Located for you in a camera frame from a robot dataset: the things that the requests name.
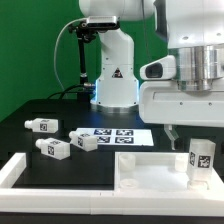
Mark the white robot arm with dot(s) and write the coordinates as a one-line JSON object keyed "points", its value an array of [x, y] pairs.
{"points": [[186, 87]]}

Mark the white square tabletop part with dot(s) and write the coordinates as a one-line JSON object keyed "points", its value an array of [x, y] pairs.
{"points": [[162, 172]]}

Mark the black camera stand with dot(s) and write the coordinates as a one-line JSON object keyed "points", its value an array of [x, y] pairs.
{"points": [[84, 36]]}

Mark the white sheet with tags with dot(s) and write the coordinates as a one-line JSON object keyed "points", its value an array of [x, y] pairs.
{"points": [[109, 136]]}

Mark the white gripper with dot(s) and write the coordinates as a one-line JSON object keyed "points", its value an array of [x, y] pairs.
{"points": [[161, 102]]}

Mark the white U-shaped obstacle fence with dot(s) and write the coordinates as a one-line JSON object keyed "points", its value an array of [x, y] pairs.
{"points": [[94, 202]]}

